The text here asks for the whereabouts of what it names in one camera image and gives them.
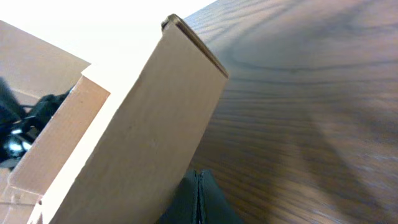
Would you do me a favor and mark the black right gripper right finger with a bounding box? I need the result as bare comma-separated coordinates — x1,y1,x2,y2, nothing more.
198,170,243,224

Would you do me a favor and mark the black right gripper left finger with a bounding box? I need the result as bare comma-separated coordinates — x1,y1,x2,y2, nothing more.
158,170,198,224

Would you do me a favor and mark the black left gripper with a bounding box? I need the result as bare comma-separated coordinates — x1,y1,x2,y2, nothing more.
1,79,71,170

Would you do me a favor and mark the cardboard box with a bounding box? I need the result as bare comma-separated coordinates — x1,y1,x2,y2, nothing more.
1,14,228,223

